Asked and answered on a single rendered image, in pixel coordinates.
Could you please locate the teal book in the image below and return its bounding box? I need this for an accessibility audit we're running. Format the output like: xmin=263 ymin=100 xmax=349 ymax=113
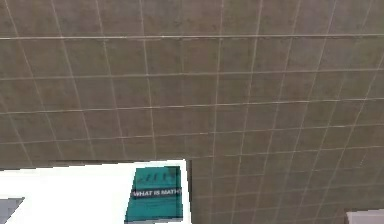
xmin=124 ymin=165 xmax=184 ymax=224

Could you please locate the white table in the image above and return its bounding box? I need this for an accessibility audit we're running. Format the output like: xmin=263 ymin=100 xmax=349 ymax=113
xmin=0 ymin=158 xmax=193 ymax=224

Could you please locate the grey flat object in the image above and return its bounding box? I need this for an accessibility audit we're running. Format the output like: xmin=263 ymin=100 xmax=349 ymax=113
xmin=0 ymin=196 xmax=26 ymax=224

